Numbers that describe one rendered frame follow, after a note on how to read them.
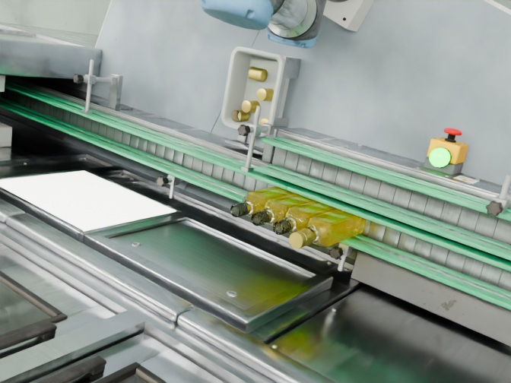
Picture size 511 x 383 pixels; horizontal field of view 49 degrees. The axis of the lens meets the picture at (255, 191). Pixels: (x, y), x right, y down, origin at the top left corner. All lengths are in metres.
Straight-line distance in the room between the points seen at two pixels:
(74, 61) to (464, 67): 1.27
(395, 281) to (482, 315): 0.20
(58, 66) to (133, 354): 1.24
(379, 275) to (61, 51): 1.26
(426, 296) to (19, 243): 0.92
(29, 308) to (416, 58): 1.02
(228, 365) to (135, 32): 1.31
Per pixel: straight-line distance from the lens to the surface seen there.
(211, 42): 1.78
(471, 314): 1.34
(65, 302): 1.14
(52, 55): 2.01
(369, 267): 1.39
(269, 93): 1.58
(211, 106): 1.77
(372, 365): 1.11
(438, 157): 1.32
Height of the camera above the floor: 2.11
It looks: 54 degrees down
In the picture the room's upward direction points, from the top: 102 degrees counter-clockwise
